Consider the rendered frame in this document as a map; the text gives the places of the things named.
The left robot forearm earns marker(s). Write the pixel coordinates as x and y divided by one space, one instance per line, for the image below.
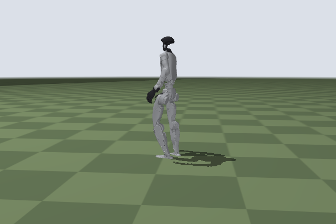
161 79

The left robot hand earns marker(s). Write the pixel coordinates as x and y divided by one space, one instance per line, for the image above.
151 94

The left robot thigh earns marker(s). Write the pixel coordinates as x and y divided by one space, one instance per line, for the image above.
158 109

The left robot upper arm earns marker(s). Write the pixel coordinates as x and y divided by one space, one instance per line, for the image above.
164 58

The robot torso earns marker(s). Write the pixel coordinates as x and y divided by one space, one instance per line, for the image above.
171 77

